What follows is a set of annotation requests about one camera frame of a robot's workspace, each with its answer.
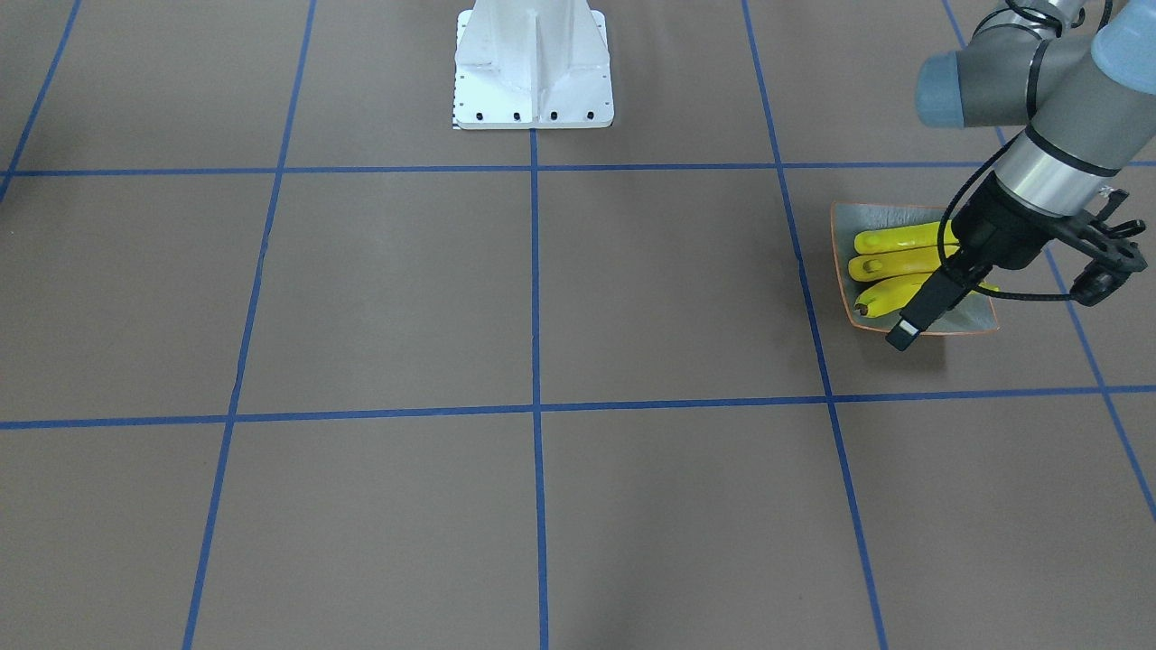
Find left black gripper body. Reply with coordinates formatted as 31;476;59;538
948;172;1079;272

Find yellow banana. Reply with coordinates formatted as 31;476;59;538
853;222;940;254
853;273;1002;319
846;246;942;283

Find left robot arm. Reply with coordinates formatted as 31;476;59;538
887;1;1155;350

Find grey square plate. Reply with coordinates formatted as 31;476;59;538
830;201;1000;337

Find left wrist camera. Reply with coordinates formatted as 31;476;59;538
1054;186;1148;306

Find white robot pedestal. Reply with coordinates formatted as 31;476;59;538
452;1;615;130

